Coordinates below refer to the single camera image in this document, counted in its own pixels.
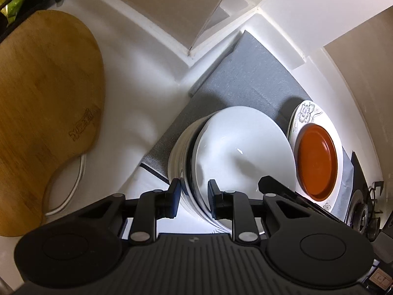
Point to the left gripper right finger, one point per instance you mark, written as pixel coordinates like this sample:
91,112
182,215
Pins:
235,207

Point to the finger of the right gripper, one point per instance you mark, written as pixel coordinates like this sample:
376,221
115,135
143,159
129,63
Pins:
268,184

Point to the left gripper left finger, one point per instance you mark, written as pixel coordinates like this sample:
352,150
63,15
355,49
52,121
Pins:
149,208

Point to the cream white bowl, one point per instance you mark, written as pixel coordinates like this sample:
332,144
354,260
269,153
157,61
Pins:
177,169

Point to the white bowl blue rim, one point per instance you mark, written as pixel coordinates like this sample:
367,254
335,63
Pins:
236,147

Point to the red-brown round plate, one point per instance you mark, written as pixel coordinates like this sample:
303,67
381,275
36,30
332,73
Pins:
316,162

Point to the black gas stove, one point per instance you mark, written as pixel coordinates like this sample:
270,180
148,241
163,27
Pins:
362,214

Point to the grey dish mat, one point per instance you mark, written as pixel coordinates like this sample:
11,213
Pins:
248,76

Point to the round wooden cutting board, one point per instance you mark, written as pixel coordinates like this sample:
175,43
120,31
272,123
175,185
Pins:
52,100

